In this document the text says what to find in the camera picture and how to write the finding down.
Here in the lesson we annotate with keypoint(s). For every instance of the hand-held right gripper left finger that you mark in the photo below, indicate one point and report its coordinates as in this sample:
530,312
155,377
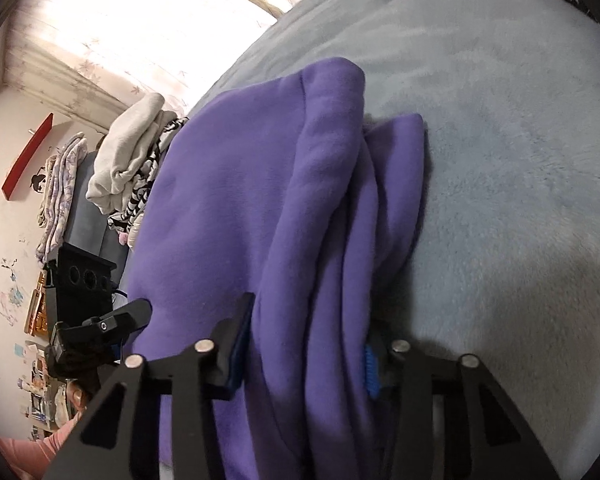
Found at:
237,360

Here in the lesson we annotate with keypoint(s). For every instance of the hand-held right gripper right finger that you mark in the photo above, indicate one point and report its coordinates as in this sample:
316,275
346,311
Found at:
371,372

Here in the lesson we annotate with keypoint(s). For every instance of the red wall shelf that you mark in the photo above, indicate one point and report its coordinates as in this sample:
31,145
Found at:
27,157

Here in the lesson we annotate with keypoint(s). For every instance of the person's left forearm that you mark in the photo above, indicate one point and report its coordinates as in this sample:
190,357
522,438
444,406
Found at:
35,447

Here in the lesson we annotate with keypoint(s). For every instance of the floral folded quilt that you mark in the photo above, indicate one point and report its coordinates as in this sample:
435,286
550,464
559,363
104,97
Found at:
60,195

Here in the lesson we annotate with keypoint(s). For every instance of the cartoon head wall sticker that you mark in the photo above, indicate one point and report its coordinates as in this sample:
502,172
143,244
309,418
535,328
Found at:
38,182

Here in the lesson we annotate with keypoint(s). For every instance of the orange wooden furniture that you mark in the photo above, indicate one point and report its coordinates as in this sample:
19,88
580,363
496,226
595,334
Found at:
36,305

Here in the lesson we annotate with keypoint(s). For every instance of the blue-grey folded quilt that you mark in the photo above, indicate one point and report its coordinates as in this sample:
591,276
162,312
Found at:
87,230

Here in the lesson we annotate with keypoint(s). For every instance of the white floral sheer curtains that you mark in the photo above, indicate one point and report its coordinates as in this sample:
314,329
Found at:
130,25

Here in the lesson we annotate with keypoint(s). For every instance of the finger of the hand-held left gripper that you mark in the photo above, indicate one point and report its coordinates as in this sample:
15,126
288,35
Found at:
125,316

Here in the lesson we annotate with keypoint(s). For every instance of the purple zip hoodie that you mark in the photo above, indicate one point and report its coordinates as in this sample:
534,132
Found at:
230,210

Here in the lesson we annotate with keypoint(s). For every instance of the colourful wall sticker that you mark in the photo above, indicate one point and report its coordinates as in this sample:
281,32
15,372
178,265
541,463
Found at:
12,295

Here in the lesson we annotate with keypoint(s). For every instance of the blue-grey bed blanket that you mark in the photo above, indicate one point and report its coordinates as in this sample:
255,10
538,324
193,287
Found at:
505,160

